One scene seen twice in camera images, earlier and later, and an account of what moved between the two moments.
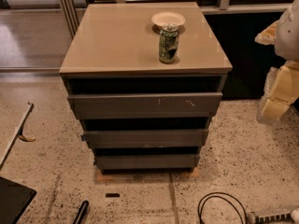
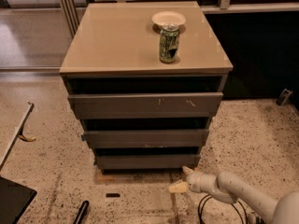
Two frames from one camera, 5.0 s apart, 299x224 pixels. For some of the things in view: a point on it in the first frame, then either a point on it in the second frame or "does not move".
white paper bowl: x=168 y=18 does not move
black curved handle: x=83 y=207 does not move
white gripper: x=288 y=36 → x=196 y=182
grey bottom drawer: x=147 y=161 does not move
